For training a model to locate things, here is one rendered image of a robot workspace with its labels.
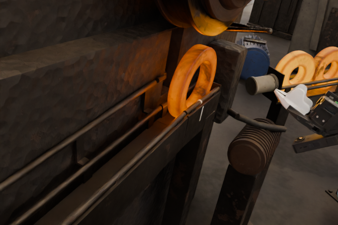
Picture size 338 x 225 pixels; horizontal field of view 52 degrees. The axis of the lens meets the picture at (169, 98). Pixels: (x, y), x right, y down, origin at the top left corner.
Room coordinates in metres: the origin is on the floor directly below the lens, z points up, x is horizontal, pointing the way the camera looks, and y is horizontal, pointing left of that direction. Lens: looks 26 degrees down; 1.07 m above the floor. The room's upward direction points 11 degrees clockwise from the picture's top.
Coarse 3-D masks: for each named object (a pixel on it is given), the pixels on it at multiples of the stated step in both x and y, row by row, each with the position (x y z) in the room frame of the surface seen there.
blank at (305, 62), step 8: (288, 56) 1.08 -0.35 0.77; (296, 56) 1.08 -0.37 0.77; (304, 56) 1.09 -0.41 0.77; (280, 64) 1.07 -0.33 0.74; (288, 64) 1.06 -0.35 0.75; (296, 64) 1.08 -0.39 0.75; (304, 64) 1.10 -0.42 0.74; (312, 64) 1.12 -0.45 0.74; (288, 72) 1.07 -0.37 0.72; (304, 72) 1.11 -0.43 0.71; (312, 72) 1.12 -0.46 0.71; (288, 80) 1.08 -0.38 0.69; (296, 80) 1.11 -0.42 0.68; (304, 80) 1.11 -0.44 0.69
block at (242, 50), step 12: (216, 48) 0.94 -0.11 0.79; (228, 48) 0.94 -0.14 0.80; (240, 48) 0.95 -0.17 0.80; (228, 60) 0.93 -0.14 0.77; (240, 60) 0.93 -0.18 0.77; (216, 72) 0.94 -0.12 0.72; (228, 72) 0.92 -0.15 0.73; (240, 72) 0.97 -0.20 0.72; (228, 84) 0.92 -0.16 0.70; (228, 96) 0.92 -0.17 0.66; (216, 108) 0.93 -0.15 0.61; (216, 120) 0.92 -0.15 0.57
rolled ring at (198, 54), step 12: (192, 48) 0.74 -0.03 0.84; (204, 48) 0.74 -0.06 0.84; (192, 60) 0.70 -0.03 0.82; (204, 60) 0.74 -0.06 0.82; (216, 60) 0.81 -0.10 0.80; (180, 72) 0.69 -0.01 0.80; (192, 72) 0.70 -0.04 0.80; (204, 72) 0.81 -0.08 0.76; (180, 84) 0.67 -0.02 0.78; (204, 84) 0.80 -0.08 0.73; (168, 96) 0.68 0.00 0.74; (180, 96) 0.67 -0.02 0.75; (192, 96) 0.79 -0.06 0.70; (168, 108) 0.69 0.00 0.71; (180, 108) 0.67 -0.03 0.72
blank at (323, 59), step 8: (328, 48) 1.17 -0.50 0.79; (336, 48) 1.17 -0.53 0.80; (320, 56) 1.15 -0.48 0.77; (328, 56) 1.15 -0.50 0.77; (336, 56) 1.17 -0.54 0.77; (320, 64) 1.14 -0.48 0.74; (336, 64) 1.19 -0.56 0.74; (320, 72) 1.14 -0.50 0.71; (328, 72) 1.20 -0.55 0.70; (336, 72) 1.18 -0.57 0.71; (312, 80) 1.14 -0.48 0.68; (336, 80) 1.19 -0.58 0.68; (320, 88) 1.16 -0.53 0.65
